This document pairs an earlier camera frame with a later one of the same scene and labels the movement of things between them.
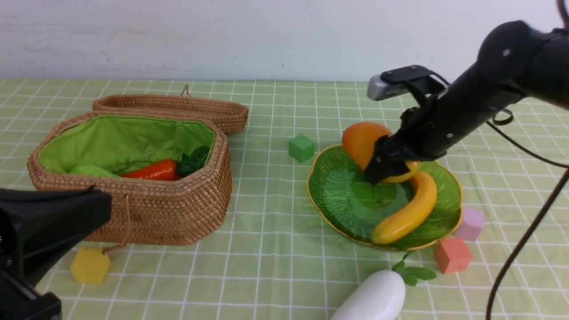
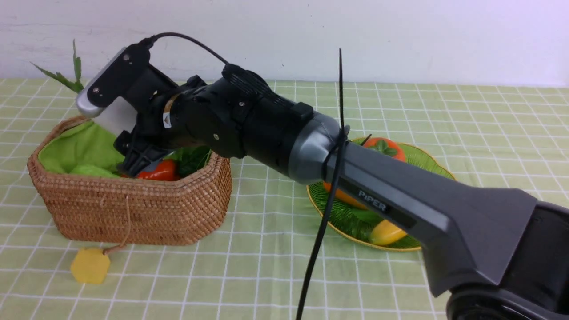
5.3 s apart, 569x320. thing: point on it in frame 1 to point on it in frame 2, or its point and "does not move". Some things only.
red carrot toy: x=163 y=170 does not move
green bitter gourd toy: x=91 y=170 does not move
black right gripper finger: x=402 y=166 to x=154 y=156
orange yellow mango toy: x=360 y=140 to x=342 y=196
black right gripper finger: x=382 y=160 to x=137 y=158
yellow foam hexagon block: x=90 y=266 does not move
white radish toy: x=381 y=297 to x=120 y=113
